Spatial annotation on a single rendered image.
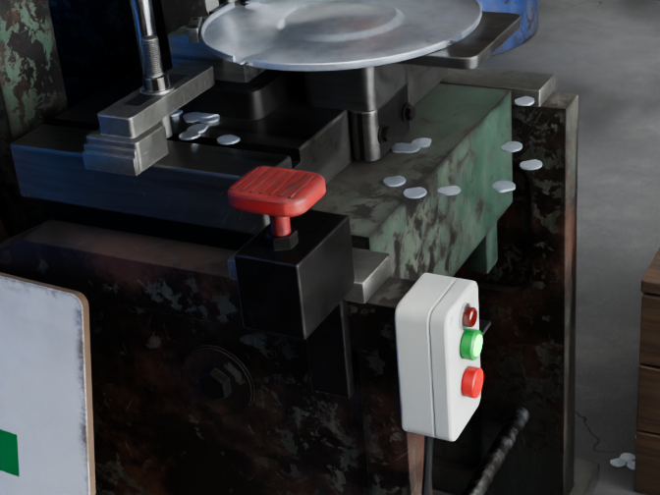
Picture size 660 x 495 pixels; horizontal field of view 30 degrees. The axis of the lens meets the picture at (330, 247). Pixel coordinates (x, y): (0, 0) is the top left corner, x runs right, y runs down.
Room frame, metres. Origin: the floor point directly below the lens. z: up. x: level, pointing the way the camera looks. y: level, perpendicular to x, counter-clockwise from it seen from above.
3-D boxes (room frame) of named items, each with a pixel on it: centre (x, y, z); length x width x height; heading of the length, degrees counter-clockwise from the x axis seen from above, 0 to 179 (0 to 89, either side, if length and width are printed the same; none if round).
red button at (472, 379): (0.91, -0.12, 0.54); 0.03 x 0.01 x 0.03; 151
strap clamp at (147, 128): (1.15, 0.16, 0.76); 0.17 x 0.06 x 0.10; 151
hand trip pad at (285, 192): (0.90, 0.04, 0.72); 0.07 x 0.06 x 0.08; 61
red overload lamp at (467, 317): (0.92, -0.11, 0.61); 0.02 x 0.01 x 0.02; 151
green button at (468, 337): (0.91, -0.12, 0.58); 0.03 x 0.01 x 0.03; 151
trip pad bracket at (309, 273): (0.91, 0.03, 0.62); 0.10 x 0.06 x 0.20; 151
